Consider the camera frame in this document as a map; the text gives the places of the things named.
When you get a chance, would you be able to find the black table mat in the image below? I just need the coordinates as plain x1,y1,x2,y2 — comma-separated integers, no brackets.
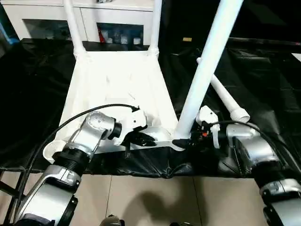
0,37,301,179

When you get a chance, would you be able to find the black folding stand frame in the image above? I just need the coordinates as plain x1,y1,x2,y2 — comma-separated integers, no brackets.
0,168,25,202

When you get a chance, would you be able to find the white plastic table top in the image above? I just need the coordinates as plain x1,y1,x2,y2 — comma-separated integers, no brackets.
42,49,189,163

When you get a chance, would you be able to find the white glass-door cabinet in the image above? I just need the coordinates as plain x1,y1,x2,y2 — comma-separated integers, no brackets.
2,0,163,46

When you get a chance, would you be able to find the white plastic table leg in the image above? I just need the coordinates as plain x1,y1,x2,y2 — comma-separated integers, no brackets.
148,0,164,57
63,0,86,57
175,0,245,140
196,57,251,123

